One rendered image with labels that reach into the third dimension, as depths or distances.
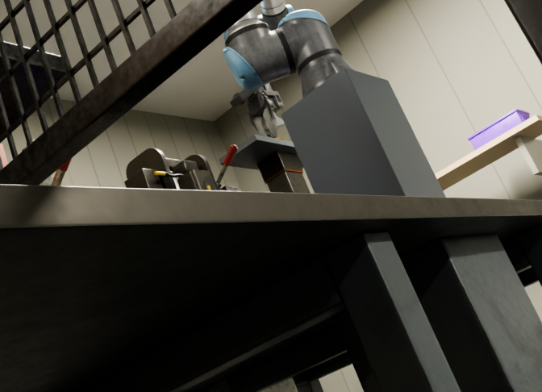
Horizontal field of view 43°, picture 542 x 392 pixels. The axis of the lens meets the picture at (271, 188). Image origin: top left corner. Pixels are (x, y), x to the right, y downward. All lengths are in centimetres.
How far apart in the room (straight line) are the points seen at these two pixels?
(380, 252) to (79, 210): 54
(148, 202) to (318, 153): 93
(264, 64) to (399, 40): 310
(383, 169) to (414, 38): 324
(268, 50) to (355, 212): 80
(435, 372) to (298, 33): 94
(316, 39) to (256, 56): 15
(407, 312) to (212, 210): 40
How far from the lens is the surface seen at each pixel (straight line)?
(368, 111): 152
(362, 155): 150
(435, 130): 451
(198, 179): 168
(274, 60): 167
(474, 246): 148
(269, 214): 79
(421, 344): 102
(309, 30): 169
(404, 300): 103
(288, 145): 197
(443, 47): 457
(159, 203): 67
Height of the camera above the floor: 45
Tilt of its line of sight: 18 degrees up
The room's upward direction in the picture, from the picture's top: 22 degrees counter-clockwise
